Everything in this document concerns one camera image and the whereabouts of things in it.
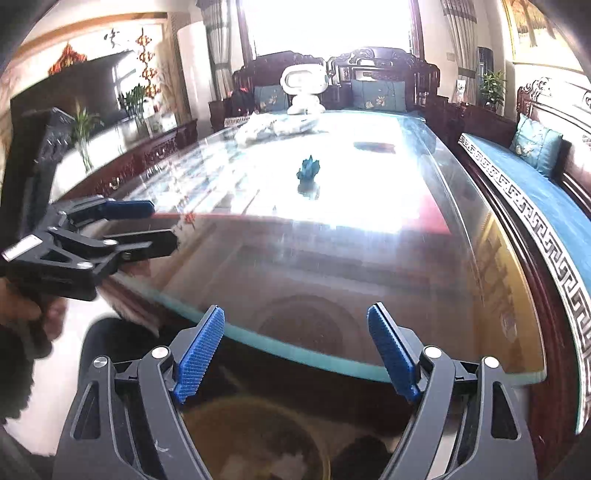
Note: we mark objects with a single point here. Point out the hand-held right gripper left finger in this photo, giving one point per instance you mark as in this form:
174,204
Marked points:
201,355

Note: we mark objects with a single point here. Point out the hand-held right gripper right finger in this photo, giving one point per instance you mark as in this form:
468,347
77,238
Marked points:
392,350

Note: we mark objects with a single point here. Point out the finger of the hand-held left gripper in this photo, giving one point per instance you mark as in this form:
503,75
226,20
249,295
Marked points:
147,244
129,210

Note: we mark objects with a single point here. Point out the round yellow bin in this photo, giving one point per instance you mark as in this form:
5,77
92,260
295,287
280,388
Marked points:
254,438

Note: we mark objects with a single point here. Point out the person's left forearm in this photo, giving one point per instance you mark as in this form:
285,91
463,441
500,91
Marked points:
14,383

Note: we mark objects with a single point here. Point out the person's left hand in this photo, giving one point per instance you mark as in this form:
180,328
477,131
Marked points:
18,304

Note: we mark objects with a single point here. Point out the carved wooden cabinet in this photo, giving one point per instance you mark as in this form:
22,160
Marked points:
157,147

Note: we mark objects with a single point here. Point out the green plant in vase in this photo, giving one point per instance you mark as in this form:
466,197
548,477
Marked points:
85,134
134,106

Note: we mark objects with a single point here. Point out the black television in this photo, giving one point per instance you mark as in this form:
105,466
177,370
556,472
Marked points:
78,87

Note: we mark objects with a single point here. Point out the red knot decoration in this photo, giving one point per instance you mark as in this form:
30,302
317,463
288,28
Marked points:
147,64

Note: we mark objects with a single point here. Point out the white spotted crumpled bag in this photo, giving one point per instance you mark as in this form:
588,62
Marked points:
256,131

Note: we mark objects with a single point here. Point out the white standing air conditioner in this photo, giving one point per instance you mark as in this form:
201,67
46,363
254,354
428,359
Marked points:
196,74

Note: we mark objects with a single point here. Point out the black bag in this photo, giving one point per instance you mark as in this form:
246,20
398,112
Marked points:
241,101

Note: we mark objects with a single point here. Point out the teal embroidered pillow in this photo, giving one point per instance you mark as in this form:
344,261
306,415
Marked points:
535,143
378,94
270,97

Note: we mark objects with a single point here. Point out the patterned curtain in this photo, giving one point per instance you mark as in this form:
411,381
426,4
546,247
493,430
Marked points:
459,41
219,50

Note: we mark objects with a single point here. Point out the long carved wooden sofa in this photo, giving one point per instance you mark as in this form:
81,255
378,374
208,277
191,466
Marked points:
554,221

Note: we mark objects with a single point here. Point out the blue seat cushion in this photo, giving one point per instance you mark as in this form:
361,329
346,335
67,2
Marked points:
531,194

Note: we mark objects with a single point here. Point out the white robot toy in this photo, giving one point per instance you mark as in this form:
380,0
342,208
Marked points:
302,85

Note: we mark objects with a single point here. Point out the wooden side table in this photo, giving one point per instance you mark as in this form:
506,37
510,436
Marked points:
480,124

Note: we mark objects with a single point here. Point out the bright window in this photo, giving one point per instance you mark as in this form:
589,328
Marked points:
323,23

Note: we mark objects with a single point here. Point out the green potted plant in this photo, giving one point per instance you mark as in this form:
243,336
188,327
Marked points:
493,87

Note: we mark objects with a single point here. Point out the carved wooden sofa by window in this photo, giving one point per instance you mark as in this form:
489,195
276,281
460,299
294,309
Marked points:
383,64

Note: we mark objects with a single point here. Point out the gold framed painting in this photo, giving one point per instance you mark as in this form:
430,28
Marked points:
540,32

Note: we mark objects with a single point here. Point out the red wall ornament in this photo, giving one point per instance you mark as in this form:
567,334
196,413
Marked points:
67,60

